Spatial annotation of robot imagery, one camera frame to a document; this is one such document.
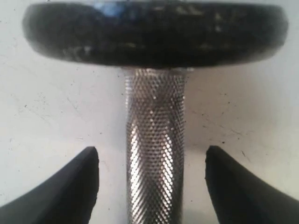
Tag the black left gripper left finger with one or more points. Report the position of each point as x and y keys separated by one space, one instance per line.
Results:
x=68 y=197

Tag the black right weight plate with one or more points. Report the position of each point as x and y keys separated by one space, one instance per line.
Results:
x=156 y=34

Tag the chrome dumbbell bar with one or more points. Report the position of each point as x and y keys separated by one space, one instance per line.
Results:
x=155 y=124

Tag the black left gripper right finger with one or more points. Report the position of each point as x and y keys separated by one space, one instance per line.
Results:
x=240 y=197

